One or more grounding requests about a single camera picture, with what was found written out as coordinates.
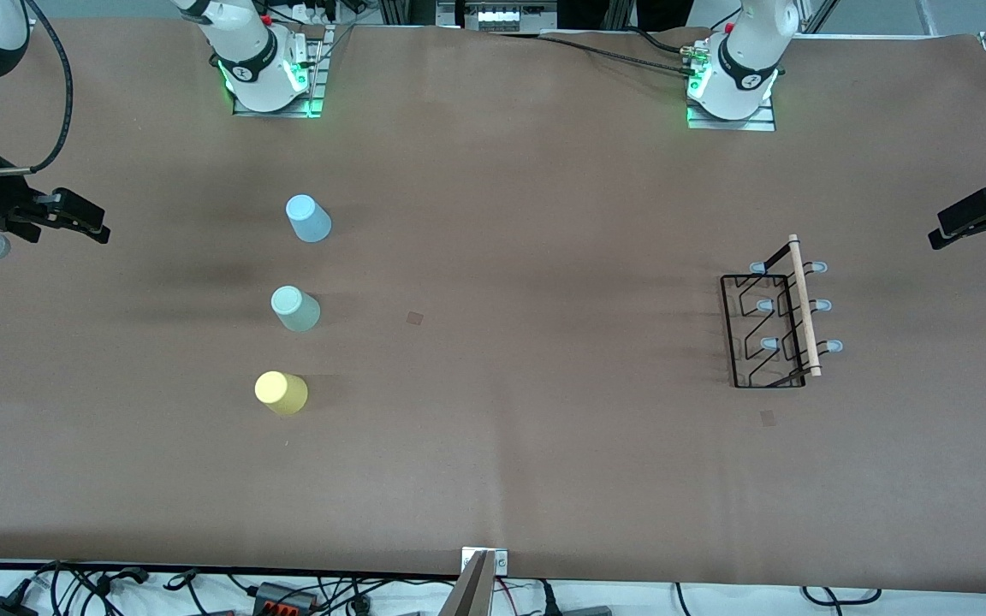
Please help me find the black cable tangle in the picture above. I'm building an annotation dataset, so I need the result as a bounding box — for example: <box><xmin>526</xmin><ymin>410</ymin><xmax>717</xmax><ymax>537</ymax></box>
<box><xmin>0</xmin><ymin>560</ymin><xmax>460</xmax><ymax>616</ymax></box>

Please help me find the yellow plastic cup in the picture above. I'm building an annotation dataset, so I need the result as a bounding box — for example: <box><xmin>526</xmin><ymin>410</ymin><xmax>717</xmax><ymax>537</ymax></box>
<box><xmin>254</xmin><ymin>370</ymin><xmax>309</xmax><ymax>418</ymax></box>

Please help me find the white power strip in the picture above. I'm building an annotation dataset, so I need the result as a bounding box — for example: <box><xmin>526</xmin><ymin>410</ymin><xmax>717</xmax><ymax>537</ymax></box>
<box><xmin>457</xmin><ymin>0</ymin><xmax>561</xmax><ymax>34</ymax></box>

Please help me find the black wire cup holder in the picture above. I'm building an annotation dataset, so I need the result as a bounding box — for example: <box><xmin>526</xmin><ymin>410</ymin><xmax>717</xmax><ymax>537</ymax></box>
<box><xmin>720</xmin><ymin>234</ymin><xmax>843</xmax><ymax>390</ymax></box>

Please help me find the black plug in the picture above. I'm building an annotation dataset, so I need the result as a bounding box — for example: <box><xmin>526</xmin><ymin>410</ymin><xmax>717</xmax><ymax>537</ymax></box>
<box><xmin>539</xmin><ymin>582</ymin><xmax>614</xmax><ymax>616</ymax></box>

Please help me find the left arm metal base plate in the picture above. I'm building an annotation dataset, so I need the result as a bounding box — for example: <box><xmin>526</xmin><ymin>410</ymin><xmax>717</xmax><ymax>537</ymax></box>
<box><xmin>686</xmin><ymin>92</ymin><xmax>777</xmax><ymax>133</ymax></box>

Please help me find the light blue plastic cup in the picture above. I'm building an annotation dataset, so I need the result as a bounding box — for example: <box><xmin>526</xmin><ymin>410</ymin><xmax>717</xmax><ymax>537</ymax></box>
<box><xmin>285</xmin><ymin>194</ymin><xmax>333</xmax><ymax>244</ymax></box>

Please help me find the black cable on table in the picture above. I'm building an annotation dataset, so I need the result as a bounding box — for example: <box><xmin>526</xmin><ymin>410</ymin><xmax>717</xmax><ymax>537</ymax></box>
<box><xmin>493</xmin><ymin>31</ymin><xmax>701</xmax><ymax>78</ymax></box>

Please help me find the brown paper table cover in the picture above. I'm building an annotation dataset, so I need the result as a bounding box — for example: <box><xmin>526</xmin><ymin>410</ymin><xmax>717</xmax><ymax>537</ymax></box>
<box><xmin>0</xmin><ymin>17</ymin><xmax>986</xmax><ymax>596</ymax></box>

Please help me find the black looped cable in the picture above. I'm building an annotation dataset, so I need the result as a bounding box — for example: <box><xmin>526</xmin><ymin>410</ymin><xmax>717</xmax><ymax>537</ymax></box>
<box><xmin>801</xmin><ymin>585</ymin><xmax>884</xmax><ymax>606</ymax></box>

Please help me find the black orange connector box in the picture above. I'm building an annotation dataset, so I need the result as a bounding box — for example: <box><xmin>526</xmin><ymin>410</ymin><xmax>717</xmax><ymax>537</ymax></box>
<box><xmin>253</xmin><ymin>582</ymin><xmax>321</xmax><ymax>614</ymax></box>

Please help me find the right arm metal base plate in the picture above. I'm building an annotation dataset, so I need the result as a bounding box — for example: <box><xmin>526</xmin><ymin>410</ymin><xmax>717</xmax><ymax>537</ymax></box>
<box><xmin>232</xmin><ymin>24</ymin><xmax>336</xmax><ymax>119</ymax></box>

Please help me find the pale green plastic cup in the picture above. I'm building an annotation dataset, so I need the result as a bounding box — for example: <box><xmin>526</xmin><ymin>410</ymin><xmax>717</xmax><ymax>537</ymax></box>
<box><xmin>270</xmin><ymin>285</ymin><xmax>322</xmax><ymax>334</ymax></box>

